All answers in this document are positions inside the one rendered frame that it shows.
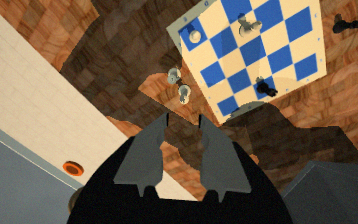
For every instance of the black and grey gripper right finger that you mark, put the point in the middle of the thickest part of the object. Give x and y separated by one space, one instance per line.
238 180

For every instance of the blue and cream chessboard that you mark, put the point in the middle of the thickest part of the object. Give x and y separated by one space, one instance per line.
286 53

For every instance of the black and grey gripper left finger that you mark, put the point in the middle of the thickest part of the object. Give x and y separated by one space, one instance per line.
137 163

